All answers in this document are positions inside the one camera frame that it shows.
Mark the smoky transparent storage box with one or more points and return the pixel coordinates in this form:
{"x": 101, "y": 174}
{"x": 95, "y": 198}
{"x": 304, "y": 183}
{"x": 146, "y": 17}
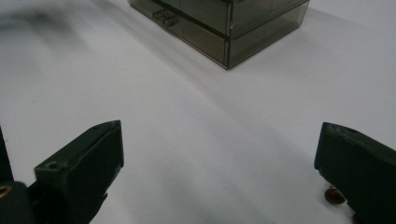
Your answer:
{"x": 249, "y": 28}

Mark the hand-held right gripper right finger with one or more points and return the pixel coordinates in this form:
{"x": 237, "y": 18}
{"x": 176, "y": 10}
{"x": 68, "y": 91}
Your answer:
{"x": 361, "y": 168}

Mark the small brown bead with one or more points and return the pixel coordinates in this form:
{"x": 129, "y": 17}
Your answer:
{"x": 333, "y": 196}

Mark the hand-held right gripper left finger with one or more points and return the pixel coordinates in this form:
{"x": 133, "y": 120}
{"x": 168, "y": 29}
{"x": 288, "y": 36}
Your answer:
{"x": 81, "y": 168}

